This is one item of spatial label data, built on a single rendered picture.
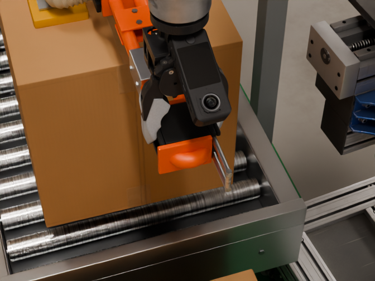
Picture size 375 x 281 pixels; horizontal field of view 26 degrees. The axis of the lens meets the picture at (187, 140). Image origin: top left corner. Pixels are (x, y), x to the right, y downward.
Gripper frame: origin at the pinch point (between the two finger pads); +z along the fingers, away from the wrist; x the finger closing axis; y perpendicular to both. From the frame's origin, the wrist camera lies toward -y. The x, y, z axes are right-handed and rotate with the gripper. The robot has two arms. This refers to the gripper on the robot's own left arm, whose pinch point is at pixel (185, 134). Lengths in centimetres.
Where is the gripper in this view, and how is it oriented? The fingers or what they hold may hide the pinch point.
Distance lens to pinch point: 109.9
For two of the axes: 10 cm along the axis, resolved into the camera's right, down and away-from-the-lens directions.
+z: 0.0, 6.8, 7.4
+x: -9.6, 2.2, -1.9
